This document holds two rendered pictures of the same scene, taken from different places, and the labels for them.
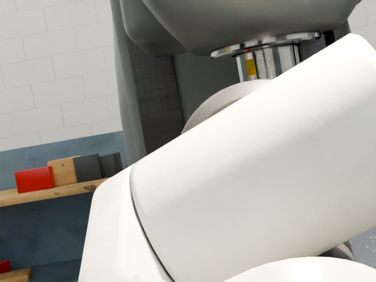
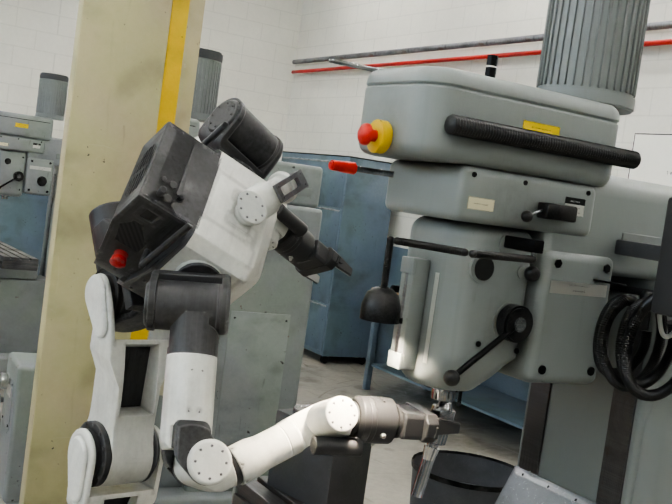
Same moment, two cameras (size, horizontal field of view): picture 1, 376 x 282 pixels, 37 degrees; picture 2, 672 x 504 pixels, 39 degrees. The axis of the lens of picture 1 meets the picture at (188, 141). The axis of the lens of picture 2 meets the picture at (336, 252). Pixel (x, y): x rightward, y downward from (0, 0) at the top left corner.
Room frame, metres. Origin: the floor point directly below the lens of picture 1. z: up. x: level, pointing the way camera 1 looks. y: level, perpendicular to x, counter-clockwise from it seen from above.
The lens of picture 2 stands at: (-0.79, -1.47, 1.65)
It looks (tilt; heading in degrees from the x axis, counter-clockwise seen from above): 4 degrees down; 56
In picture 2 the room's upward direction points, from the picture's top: 8 degrees clockwise
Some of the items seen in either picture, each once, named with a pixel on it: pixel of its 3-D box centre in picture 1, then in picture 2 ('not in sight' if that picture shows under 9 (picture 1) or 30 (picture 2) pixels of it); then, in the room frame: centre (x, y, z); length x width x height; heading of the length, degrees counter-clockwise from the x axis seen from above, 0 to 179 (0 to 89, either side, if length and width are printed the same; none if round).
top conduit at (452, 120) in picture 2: not in sight; (547, 143); (0.47, -0.22, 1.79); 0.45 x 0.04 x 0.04; 177
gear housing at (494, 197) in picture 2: not in sight; (489, 198); (0.48, -0.07, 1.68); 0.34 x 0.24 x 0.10; 177
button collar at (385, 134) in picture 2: not in sight; (379, 136); (0.21, -0.06, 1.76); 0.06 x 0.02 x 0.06; 87
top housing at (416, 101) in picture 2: not in sight; (488, 129); (0.46, -0.07, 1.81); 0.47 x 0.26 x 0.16; 177
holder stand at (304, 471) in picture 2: not in sight; (319, 455); (0.48, 0.38, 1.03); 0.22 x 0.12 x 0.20; 98
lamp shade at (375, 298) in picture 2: not in sight; (381, 303); (0.24, -0.10, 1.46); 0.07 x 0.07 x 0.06
